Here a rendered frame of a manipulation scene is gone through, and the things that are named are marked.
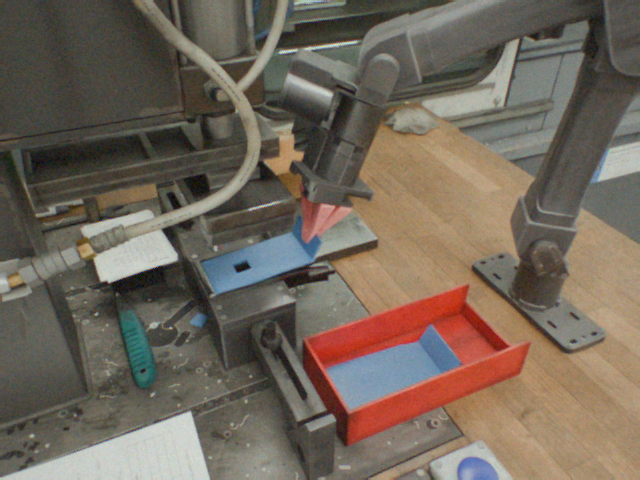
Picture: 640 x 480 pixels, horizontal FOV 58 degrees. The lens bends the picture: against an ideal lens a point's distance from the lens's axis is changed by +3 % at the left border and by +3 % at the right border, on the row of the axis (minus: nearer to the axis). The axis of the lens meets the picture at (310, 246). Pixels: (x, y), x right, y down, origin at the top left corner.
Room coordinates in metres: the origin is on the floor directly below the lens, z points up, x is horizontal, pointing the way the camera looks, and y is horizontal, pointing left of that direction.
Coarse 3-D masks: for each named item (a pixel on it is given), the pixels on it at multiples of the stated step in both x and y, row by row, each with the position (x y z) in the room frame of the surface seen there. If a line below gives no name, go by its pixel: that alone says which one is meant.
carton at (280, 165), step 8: (280, 144) 0.98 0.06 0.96; (288, 144) 0.99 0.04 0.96; (280, 152) 0.98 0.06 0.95; (288, 152) 0.99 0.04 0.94; (296, 152) 1.00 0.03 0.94; (272, 160) 0.97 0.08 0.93; (280, 160) 0.98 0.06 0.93; (288, 160) 0.99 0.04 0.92; (296, 160) 1.00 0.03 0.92; (272, 168) 0.97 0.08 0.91; (280, 168) 0.98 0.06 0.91; (280, 176) 0.86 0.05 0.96; (288, 176) 0.86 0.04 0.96; (296, 176) 0.87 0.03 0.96; (288, 184) 0.86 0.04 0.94; (296, 184) 0.87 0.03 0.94; (296, 192) 0.87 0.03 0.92
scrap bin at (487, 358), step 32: (384, 320) 0.52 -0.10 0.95; (416, 320) 0.54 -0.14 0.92; (448, 320) 0.56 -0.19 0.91; (480, 320) 0.54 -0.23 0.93; (320, 352) 0.48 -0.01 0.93; (352, 352) 0.50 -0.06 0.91; (480, 352) 0.50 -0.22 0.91; (512, 352) 0.46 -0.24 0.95; (320, 384) 0.43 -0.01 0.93; (416, 384) 0.41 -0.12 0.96; (448, 384) 0.42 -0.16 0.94; (480, 384) 0.44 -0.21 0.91; (352, 416) 0.37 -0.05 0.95; (384, 416) 0.39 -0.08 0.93; (416, 416) 0.41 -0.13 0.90
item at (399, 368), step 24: (432, 336) 0.51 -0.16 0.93; (360, 360) 0.48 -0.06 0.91; (384, 360) 0.48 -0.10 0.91; (408, 360) 0.48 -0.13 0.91; (432, 360) 0.48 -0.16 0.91; (456, 360) 0.46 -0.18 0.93; (336, 384) 0.45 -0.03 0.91; (360, 384) 0.45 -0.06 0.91; (384, 384) 0.45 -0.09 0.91; (408, 384) 0.45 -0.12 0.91
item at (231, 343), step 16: (192, 272) 0.59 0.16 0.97; (240, 272) 0.59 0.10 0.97; (192, 288) 0.61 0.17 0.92; (208, 304) 0.52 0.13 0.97; (256, 320) 0.49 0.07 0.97; (272, 320) 0.50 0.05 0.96; (288, 320) 0.51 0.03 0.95; (224, 336) 0.47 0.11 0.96; (240, 336) 0.48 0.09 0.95; (288, 336) 0.51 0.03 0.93; (224, 352) 0.47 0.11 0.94; (240, 352) 0.48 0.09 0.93
